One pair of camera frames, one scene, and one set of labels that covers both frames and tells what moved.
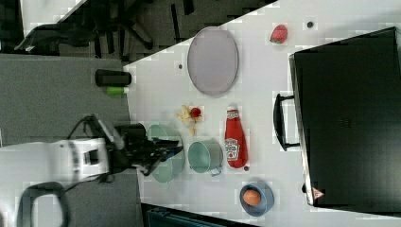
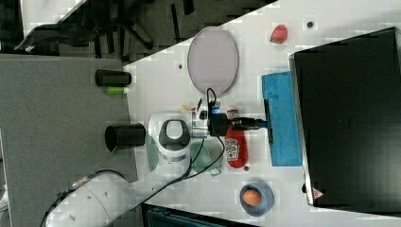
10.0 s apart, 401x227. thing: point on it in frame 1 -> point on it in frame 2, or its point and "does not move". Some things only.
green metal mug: (205, 156) does not move
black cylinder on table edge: (105, 78) does not move
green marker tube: (115, 90) does not move
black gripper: (132, 148) -> (219, 124)
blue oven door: (289, 118) -> (282, 117)
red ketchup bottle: (235, 147) does not move
